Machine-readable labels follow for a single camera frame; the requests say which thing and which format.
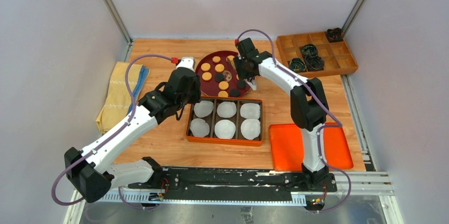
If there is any wooden compartment tray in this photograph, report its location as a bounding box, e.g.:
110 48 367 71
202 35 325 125
276 32 358 78

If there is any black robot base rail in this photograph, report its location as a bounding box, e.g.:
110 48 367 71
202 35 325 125
75 166 393 212

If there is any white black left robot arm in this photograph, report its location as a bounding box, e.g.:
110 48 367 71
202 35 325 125
51 57 201 206

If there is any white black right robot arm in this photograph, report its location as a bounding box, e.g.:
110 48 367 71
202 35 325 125
233 38 329 191

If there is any dark red round plate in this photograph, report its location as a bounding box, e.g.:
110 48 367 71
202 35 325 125
195 51 250 97

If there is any round yellow biscuit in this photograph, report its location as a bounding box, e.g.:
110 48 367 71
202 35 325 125
214 64 225 73
202 72 212 82
218 81 229 91
227 55 235 62
218 91 229 97
200 62 211 72

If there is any orange box lid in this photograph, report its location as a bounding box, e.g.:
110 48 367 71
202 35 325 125
269 123 354 172

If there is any metal tongs white handle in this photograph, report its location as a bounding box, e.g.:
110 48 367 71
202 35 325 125
247 77 257 91

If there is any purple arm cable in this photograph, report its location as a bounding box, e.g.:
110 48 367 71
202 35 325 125
51 53 176 211
236 29 352 214

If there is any dark patterned rolled item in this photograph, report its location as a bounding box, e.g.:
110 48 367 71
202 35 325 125
304 55 325 71
299 44 318 58
325 28 344 43
288 58 307 73

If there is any swirl butter cookie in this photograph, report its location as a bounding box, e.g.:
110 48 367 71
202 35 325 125
212 56 221 64

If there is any black sandwich cookie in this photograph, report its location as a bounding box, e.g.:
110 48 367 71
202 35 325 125
237 80 246 89
214 73 225 83
229 88 240 98

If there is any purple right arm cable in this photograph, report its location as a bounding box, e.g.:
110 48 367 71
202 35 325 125
236 29 352 214

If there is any orange compartment cookie box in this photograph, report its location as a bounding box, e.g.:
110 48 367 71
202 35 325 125
186 97 263 147

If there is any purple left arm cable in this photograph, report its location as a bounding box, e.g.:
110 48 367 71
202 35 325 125
51 53 176 211

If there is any yellow blue folded towel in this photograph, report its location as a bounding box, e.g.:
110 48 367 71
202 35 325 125
96 61 150 134

